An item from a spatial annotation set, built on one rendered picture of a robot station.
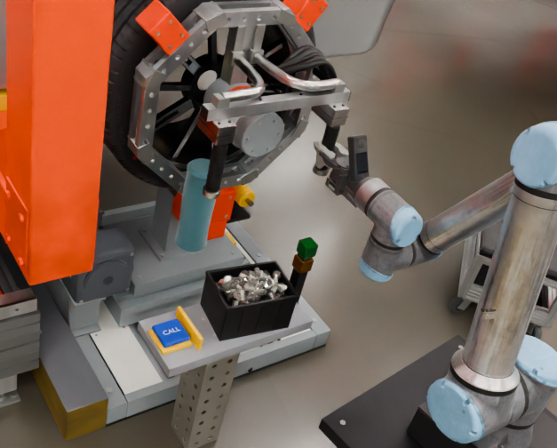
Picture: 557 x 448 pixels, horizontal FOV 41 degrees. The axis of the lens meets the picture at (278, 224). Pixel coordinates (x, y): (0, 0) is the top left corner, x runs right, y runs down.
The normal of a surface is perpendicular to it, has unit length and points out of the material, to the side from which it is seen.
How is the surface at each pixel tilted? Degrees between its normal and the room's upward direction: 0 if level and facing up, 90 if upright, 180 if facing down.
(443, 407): 93
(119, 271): 90
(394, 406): 0
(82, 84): 90
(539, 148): 81
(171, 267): 0
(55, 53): 90
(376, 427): 0
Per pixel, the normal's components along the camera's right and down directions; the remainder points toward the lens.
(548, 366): 0.30, -0.79
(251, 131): 0.54, 0.60
